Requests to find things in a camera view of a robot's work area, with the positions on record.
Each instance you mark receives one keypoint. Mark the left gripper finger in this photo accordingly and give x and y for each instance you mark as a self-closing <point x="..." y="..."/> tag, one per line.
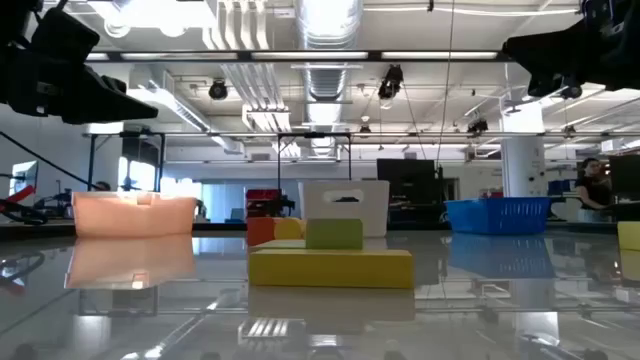
<point x="115" y="107"/>

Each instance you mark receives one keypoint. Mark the black overhead frame beam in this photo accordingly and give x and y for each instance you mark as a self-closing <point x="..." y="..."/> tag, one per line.
<point x="245" y="55"/>

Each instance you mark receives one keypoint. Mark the red storage bins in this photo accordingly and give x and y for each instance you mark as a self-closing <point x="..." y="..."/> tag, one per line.
<point x="260" y="195"/>

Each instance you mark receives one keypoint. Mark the red and black equipment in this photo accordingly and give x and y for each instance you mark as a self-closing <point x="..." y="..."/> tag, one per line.
<point x="22" y="194"/>

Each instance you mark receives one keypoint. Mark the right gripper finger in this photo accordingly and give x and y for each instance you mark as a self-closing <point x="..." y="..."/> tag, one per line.
<point x="546" y="85"/>
<point x="547" y="52"/>

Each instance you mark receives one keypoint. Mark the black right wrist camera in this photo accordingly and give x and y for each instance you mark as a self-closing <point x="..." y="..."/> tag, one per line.
<point x="602" y="11"/>

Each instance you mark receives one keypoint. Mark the silver framed screen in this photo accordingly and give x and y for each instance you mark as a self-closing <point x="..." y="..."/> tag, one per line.
<point x="25" y="177"/>

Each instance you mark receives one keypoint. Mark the black ceiling camera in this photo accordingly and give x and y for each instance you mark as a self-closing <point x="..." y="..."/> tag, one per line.
<point x="218" y="90"/>
<point x="571" y="93"/>
<point x="477" y="126"/>
<point x="391" y="82"/>

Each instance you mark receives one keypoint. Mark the black aluminium table frame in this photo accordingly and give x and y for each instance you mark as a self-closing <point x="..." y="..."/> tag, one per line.
<point x="220" y="227"/>

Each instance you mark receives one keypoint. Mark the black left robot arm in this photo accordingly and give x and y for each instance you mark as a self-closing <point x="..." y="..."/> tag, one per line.
<point x="15" y="15"/>

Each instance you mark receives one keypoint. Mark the black monitor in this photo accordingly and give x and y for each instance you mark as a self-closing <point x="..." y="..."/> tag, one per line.
<point x="407" y="175"/>
<point x="625" y="177"/>

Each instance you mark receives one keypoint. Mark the silver spiral air duct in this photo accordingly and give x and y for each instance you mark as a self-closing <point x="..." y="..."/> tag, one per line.
<point x="325" y="80"/>

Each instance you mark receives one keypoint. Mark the red wooden block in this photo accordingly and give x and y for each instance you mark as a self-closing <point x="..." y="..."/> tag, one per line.
<point x="259" y="231"/>

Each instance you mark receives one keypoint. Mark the translucent orange plastic bin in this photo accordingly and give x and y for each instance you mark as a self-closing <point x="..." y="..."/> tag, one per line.
<point x="130" y="215"/>

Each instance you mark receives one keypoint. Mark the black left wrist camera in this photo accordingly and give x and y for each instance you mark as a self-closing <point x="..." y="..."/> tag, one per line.
<point x="65" y="32"/>

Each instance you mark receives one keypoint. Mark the person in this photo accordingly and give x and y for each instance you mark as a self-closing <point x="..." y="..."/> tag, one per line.
<point x="102" y="186"/>
<point x="592" y="187"/>

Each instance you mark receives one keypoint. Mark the black background frame stand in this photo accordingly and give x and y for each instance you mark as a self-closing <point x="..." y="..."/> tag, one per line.
<point x="314" y="135"/>
<point x="92" y="165"/>

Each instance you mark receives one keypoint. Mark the blue plastic mesh basket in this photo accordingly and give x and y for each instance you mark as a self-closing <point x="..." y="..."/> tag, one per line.
<point x="500" y="216"/>

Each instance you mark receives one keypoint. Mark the long yellow wooden block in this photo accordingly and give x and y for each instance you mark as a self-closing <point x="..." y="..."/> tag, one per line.
<point x="330" y="270"/>

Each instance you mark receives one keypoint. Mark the blue storage bins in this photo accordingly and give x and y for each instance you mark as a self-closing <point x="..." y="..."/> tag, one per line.
<point x="560" y="187"/>

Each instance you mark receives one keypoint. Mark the yellow wooden cylinder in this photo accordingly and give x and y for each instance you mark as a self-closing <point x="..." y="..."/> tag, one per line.
<point x="287" y="229"/>

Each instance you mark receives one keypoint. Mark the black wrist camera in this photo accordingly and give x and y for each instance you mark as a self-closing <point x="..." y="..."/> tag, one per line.
<point x="65" y="32"/>
<point x="602" y="11"/>

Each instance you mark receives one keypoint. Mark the white round column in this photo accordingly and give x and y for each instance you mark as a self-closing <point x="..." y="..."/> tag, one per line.
<point x="522" y="160"/>

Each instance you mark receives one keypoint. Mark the green wooden block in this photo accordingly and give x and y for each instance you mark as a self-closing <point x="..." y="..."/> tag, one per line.
<point x="334" y="234"/>

